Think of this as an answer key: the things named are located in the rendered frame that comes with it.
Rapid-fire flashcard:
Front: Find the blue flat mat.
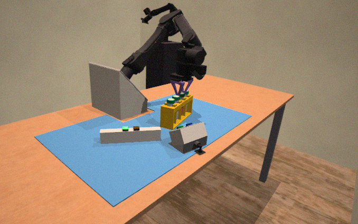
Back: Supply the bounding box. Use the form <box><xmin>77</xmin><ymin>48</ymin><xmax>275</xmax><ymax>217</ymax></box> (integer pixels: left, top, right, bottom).
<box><xmin>34</xmin><ymin>94</ymin><xmax>251</xmax><ymax>207</ymax></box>

